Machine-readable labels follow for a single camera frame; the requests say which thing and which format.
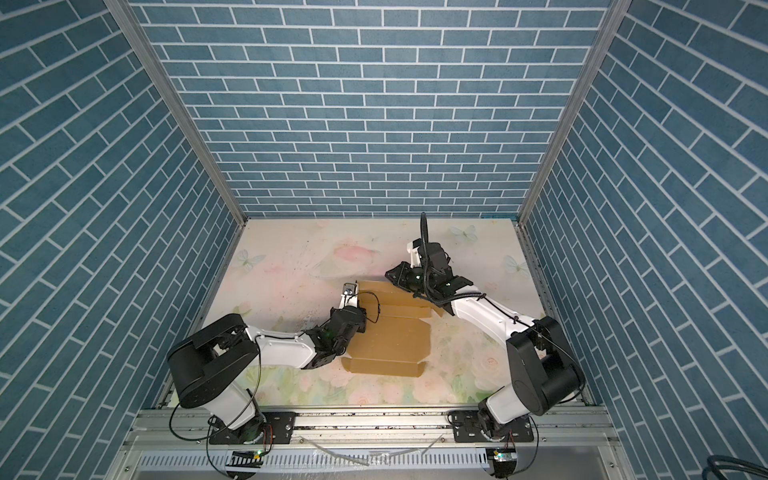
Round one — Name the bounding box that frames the black cable bottom right corner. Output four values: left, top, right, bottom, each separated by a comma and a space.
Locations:
701, 454, 768, 480

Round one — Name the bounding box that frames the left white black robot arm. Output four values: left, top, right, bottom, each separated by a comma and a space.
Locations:
167, 304, 368, 444

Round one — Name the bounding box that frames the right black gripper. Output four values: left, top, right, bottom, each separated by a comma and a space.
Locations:
384, 260, 436, 295

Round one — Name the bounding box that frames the clear cable tie strip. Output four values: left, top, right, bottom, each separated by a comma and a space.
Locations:
299, 434, 445, 467

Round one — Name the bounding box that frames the aluminium front rail frame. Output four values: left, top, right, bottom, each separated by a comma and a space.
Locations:
107, 405, 632, 479

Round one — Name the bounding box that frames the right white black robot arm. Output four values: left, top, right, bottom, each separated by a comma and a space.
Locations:
385, 239, 586, 439

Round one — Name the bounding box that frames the right green circuit board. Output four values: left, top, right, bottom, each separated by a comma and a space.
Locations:
486, 448, 518, 463

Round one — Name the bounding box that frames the white slotted cable duct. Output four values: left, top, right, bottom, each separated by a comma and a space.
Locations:
137, 448, 489, 473

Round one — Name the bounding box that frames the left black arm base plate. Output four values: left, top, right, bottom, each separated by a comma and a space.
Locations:
208, 411, 297, 447

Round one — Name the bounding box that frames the floral table mat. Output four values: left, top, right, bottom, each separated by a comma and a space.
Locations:
207, 216, 545, 407

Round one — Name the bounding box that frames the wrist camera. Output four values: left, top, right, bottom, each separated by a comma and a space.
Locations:
406, 238, 422, 268
339, 282, 358, 309

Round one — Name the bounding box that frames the brown cardboard paper box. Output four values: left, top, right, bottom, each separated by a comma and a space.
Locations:
341, 281, 438, 378

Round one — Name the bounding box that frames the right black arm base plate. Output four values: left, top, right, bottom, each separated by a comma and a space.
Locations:
446, 409, 535, 443

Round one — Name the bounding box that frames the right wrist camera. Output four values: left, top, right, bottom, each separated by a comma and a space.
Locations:
406, 238, 422, 268

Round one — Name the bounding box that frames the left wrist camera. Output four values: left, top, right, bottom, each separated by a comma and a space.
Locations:
339, 282, 358, 309

